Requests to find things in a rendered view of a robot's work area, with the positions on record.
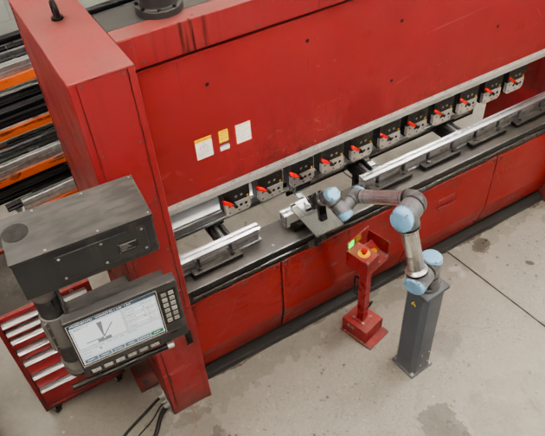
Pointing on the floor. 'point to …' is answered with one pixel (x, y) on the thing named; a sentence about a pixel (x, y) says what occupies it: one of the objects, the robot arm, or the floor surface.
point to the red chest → (31, 334)
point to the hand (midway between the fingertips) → (310, 209)
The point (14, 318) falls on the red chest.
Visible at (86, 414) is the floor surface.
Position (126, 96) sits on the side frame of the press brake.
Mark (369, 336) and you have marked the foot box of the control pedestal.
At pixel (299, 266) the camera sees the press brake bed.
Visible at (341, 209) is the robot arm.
